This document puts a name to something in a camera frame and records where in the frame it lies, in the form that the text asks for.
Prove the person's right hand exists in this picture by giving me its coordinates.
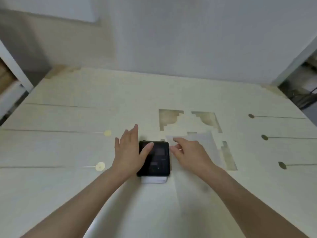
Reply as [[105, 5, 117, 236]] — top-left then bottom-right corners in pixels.
[[170, 137, 216, 178]]

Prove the person's left hand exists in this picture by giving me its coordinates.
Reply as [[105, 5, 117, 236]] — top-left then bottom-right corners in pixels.
[[111, 124, 155, 180]]

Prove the black tablet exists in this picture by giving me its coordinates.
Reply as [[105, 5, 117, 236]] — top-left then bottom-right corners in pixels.
[[136, 140, 171, 177]]

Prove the translucent protective film sheet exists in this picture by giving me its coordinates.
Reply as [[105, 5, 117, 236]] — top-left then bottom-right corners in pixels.
[[165, 131, 224, 211]]

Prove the person's left forearm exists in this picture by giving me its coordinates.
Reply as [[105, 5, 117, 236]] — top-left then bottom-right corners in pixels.
[[21, 168, 135, 238]]

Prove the person's right forearm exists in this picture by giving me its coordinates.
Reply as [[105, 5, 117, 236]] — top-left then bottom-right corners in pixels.
[[204, 165, 310, 238]]

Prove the white box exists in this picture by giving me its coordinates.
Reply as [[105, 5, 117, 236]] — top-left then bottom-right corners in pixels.
[[141, 175, 167, 184]]

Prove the cardboard box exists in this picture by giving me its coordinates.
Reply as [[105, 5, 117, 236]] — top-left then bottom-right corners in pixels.
[[0, 59, 17, 96]]

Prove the white shelf post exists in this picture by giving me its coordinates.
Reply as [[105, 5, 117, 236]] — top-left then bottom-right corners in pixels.
[[272, 35, 317, 87], [0, 40, 34, 93]]

